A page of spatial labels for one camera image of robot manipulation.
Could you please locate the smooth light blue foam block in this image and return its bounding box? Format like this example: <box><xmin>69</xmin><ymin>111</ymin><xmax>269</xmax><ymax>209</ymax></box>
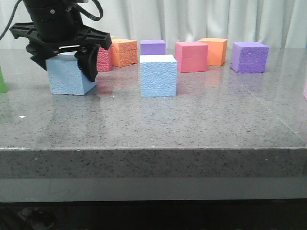
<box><xmin>140</xmin><ymin>55</ymin><xmax>177</xmax><ymax>97</ymax></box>

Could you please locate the white curtain backdrop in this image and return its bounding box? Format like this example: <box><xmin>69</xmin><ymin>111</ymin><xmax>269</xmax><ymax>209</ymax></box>
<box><xmin>83</xmin><ymin>0</ymin><xmax>307</xmax><ymax>48</ymax></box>

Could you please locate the pink foam block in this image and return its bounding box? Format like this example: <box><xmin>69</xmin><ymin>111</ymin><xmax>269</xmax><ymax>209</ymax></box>
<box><xmin>303</xmin><ymin>81</ymin><xmax>307</xmax><ymax>100</ymax></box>

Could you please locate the textured red foam block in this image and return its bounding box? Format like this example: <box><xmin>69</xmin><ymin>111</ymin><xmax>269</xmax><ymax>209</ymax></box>
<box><xmin>97</xmin><ymin>47</ymin><xmax>112</xmax><ymax>72</ymax></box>

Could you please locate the smooth purple foam block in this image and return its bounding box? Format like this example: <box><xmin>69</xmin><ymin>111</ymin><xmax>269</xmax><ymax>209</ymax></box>
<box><xmin>140</xmin><ymin>40</ymin><xmax>166</xmax><ymax>55</ymax></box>

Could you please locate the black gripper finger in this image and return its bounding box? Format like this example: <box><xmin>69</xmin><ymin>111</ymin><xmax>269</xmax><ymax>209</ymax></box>
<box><xmin>26</xmin><ymin>43</ymin><xmax>59</xmax><ymax>70</ymax></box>
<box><xmin>74</xmin><ymin>46</ymin><xmax>99</xmax><ymax>82</ymax></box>

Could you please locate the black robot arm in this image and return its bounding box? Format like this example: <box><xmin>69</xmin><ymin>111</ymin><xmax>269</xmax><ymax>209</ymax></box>
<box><xmin>10</xmin><ymin>0</ymin><xmax>112</xmax><ymax>82</ymax></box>

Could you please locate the smooth orange foam block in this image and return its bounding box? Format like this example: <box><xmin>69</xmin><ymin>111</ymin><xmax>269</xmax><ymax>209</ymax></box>
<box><xmin>199</xmin><ymin>38</ymin><xmax>228</xmax><ymax>66</ymax></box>

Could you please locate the textured purple foam block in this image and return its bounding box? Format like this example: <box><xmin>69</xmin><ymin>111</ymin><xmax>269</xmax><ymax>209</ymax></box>
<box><xmin>230</xmin><ymin>42</ymin><xmax>270</xmax><ymax>73</ymax></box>

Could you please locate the smooth red foam block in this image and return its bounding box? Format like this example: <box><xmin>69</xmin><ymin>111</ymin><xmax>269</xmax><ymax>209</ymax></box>
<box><xmin>175</xmin><ymin>41</ymin><xmax>208</xmax><ymax>73</ymax></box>

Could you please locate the green foam block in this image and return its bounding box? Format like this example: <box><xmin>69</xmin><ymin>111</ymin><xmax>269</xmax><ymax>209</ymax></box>
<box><xmin>0</xmin><ymin>68</ymin><xmax>8</xmax><ymax>93</ymax></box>

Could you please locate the textured light blue foam block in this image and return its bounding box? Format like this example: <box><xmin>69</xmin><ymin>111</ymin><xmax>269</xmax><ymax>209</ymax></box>
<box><xmin>46</xmin><ymin>52</ymin><xmax>96</xmax><ymax>95</ymax></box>

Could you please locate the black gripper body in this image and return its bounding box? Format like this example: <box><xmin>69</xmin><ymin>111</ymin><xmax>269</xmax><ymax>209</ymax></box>
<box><xmin>10</xmin><ymin>23</ymin><xmax>112</xmax><ymax>53</ymax></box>

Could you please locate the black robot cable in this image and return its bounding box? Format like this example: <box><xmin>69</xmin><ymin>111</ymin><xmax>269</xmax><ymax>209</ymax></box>
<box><xmin>0</xmin><ymin>0</ymin><xmax>104</xmax><ymax>40</ymax></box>

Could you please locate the textured orange foam block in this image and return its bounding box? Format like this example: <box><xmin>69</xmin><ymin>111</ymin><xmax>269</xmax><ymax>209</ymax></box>
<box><xmin>111</xmin><ymin>38</ymin><xmax>138</xmax><ymax>67</ymax></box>

